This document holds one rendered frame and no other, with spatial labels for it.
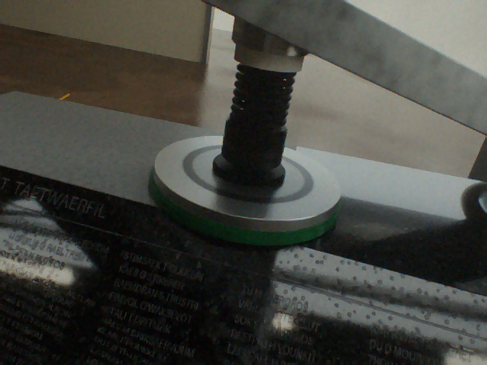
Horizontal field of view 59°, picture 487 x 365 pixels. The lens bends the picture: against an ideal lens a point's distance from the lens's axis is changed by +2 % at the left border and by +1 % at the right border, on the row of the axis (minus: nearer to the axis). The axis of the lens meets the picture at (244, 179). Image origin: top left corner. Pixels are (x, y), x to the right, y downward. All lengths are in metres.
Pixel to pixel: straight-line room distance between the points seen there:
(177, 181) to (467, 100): 0.30
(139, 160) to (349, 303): 0.30
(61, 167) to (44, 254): 0.10
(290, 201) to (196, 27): 5.04
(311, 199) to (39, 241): 0.28
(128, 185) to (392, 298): 0.29
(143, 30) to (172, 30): 0.36
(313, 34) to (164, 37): 5.18
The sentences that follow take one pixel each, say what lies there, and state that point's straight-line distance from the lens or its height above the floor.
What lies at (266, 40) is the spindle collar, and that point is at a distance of 0.40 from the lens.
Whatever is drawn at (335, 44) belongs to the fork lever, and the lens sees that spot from 0.40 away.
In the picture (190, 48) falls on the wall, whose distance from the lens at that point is 5.47.
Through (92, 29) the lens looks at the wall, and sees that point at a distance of 5.88.
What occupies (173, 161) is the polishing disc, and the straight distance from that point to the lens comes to 0.48.
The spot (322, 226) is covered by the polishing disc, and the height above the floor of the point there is 0.84.
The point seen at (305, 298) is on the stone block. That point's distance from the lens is 0.41.
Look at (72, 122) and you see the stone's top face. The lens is 0.66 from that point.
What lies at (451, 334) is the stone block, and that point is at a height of 0.79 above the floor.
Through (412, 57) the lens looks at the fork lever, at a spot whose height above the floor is 1.00.
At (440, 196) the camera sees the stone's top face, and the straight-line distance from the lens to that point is 0.63.
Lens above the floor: 1.05
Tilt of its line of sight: 25 degrees down
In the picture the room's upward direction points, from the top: 10 degrees clockwise
